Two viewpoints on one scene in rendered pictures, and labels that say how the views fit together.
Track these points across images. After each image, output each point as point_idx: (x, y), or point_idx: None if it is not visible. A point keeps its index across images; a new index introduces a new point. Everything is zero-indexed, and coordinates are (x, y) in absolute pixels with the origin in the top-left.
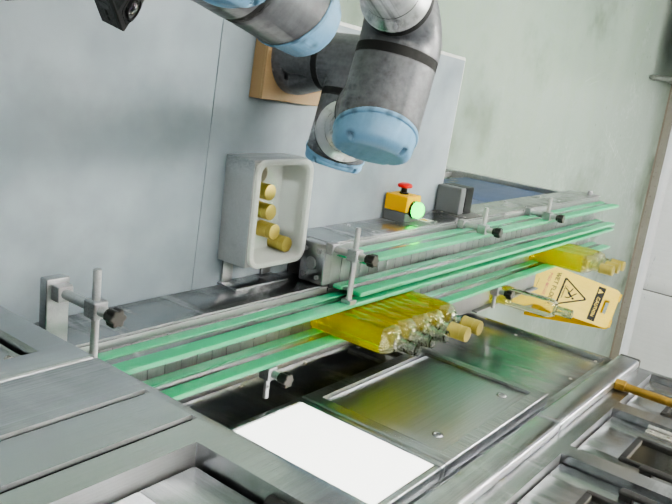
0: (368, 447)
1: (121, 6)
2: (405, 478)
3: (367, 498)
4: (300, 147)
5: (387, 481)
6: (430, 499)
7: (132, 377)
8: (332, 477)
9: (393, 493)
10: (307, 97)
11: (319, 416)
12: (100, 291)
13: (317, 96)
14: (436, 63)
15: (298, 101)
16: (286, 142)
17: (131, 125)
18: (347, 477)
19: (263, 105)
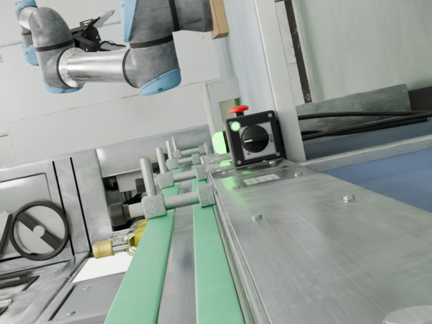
0: (112, 272)
1: (85, 51)
2: (78, 277)
3: (85, 270)
4: (236, 70)
5: (85, 274)
6: (59, 282)
7: (78, 152)
8: (110, 265)
9: (76, 273)
10: (215, 29)
11: None
12: (173, 146)
13: (215, 26)
14: (35, 47)
15: (215, 35)
16: (234, 67)
17: (225, 67)
18: (104, 267)
19: (227, 41)
